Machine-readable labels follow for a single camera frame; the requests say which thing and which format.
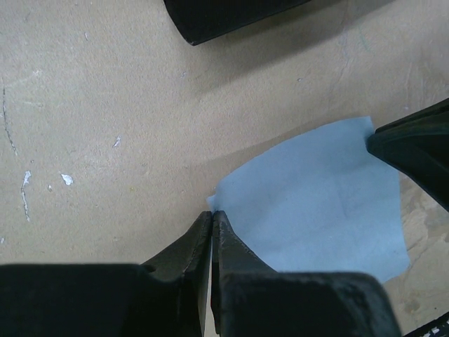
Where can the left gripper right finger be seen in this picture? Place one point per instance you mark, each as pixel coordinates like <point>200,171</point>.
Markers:
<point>248,298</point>

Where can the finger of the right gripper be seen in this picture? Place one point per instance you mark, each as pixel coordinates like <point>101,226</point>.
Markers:
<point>417,145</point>

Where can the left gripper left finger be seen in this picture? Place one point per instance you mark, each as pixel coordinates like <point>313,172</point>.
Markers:
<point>164,296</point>

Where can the blue cleaning cloth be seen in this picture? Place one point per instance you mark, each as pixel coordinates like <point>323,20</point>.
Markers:
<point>319,202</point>

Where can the black glasses case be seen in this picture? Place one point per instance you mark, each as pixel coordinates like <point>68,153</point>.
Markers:
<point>199,21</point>

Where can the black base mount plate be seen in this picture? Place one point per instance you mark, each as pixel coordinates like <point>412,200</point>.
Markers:
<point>436,328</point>

